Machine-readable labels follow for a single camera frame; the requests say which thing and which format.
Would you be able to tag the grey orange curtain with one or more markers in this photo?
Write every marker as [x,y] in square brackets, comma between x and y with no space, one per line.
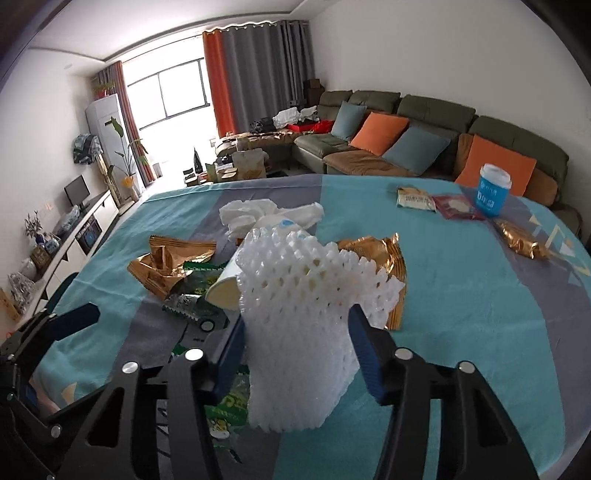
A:
[263,74]

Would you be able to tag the striped curtain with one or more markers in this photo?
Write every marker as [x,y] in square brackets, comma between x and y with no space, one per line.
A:
[131,115]

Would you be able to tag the red cloth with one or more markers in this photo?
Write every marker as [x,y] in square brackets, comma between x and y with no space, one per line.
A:
[318,125]

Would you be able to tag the blue patterned cloth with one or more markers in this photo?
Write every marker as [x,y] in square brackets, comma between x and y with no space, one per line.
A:
[85,147]

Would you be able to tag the small potted plant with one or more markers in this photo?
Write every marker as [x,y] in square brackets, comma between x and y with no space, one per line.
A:
[104,88]

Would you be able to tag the small gold snack wrapper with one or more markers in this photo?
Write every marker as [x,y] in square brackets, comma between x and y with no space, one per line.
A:
[519,237]

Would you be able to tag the large gold snack wrapper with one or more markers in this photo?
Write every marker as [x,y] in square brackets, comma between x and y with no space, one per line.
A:
[369,254]

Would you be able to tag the brown paper bag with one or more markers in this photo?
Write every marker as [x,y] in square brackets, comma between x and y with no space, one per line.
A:
[249,164]

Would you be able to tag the plant in blue vase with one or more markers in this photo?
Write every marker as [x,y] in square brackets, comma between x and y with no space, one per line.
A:
[34,228]

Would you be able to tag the beige snack packet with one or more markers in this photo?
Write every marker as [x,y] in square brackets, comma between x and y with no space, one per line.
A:
[414,200]

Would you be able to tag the orange cushion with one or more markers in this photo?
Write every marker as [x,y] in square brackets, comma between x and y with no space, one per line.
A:
[494,157]
[378,134]

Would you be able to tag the white standing air conditioner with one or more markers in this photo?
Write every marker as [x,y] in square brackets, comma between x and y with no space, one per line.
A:
[104,124]

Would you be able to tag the blue paper cup white lid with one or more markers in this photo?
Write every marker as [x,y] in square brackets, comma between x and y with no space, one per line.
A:
[490,196]

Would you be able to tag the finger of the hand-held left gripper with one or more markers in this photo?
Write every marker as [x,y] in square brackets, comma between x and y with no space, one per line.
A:
[74,413]
[74,321]

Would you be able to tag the black monitor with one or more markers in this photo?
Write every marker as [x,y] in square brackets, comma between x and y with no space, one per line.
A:
[76,189]

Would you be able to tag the green cartoon snack wrapper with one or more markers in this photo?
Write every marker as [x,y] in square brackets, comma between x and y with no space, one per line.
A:
[231,401]

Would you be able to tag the brown cardboard boxes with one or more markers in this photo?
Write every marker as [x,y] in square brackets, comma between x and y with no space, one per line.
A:
[314,92]

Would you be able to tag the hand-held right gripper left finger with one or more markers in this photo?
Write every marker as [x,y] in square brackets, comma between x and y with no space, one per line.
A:
[233,355]

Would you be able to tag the white tissue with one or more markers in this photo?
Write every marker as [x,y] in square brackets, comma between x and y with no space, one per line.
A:
[244,214]

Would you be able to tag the teal grey printed tablecloth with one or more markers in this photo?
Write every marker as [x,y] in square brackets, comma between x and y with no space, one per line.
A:
[461,300]

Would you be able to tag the dark coffee table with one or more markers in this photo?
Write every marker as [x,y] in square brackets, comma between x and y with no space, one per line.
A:
[277,171]

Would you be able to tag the tall potted plant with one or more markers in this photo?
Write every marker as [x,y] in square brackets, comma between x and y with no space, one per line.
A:
[129,157]

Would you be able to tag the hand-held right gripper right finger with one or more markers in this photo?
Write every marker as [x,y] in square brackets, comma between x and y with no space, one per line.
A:
[364,355]

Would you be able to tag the maroon snack packet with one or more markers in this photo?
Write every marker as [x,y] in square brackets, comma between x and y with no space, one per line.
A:
[455,207]

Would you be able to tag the window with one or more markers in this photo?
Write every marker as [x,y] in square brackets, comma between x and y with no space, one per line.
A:
[180,92]

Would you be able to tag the white foam fruit net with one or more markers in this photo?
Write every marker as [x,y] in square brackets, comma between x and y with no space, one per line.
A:
[295,323]

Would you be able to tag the green brown sofa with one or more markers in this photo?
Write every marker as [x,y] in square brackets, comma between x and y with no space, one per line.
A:
[434,108]

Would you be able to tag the blue grey cushion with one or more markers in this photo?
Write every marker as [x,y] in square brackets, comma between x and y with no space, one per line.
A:
[415,150]
[347,121]

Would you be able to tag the white clothes pile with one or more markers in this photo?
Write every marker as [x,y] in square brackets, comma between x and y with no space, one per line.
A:
[291,115]

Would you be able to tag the crumpled gold snack wrapper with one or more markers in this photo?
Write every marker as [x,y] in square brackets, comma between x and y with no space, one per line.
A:
[157,272]

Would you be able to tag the white low cabinet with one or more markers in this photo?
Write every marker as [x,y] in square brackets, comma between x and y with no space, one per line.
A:
[69,249]

